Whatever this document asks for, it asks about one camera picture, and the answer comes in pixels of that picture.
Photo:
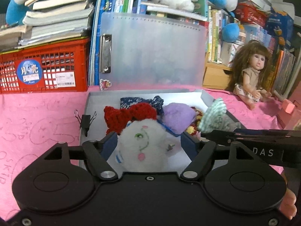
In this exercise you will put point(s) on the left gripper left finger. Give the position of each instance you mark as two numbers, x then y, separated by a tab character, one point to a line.
96	155

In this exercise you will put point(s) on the pink toy house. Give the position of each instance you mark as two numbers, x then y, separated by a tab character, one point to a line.
289	116

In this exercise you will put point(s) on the red basket on books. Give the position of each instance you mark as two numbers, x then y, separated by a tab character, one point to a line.
249	14

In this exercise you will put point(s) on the stack of books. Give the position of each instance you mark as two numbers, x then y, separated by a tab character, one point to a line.
47	21

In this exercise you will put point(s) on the green checkered doll dress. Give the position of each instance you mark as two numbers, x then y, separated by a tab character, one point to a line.
216	118

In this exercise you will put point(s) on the red yellow knitted accessory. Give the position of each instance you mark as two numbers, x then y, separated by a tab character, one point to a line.
193	128

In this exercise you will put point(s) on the translucent clipboard case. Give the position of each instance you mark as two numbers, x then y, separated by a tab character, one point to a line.
139	51

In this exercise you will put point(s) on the silver shallow cardboard box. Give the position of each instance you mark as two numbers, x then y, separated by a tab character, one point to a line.
96	101

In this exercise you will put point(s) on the dark blue patterned cloth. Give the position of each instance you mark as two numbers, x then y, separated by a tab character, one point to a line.
156	102

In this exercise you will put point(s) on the purple fluffy plush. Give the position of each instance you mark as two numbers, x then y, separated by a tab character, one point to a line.
177	117

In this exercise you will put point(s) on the person right hand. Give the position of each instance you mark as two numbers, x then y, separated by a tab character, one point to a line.
287	206

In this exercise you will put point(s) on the row of upright books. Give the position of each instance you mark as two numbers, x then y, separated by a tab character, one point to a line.
235	40

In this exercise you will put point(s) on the white fluffy plush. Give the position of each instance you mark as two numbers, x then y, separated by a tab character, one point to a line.
143	146

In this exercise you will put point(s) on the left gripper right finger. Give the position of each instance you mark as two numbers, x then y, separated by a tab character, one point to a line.
200	153

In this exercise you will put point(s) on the black binder clip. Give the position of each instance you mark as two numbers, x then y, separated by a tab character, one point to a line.
85	121

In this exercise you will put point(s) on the brown haired baby doll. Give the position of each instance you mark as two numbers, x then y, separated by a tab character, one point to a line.
250	69

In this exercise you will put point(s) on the red plastic crate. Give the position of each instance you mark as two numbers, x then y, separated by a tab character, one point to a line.
56	66

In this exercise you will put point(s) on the red knitted bow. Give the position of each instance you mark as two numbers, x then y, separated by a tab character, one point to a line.
117	119

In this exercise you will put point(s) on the blue cardboard box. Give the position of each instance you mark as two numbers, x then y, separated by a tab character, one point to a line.
280	24

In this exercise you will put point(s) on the wooden drawer organizer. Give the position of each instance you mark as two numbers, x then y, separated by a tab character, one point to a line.
216	76

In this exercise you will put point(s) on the blue white cat plush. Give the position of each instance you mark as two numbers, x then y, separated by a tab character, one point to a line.
16	12

